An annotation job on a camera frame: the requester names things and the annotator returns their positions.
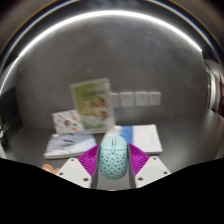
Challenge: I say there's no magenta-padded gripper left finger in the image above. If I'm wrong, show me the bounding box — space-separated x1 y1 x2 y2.
55 144 101 190

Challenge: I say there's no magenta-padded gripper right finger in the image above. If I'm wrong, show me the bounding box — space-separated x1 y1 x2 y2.
127 143 172 189

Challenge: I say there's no teal perforated computer mouse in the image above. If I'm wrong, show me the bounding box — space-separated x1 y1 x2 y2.
97 135 129 181

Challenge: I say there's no orange corgi-shaped mouse pad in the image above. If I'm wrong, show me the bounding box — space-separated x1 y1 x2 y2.
41 163 61 175

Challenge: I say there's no grey striped book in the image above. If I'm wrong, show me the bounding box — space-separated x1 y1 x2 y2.
43 131 98 160

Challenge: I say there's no white book with blue stripe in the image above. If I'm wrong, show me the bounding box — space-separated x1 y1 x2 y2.
101 123 164 156

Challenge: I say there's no white card with colourful stickers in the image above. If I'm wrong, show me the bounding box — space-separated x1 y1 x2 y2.
51 109 84 135

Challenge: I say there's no green menu sign stand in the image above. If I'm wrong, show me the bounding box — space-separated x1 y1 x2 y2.
69 77 117 134

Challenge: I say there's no white wall outlet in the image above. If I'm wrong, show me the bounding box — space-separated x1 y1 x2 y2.
148 91 162 107
109 92 120 108
119 91 136 108
134 90 150 107

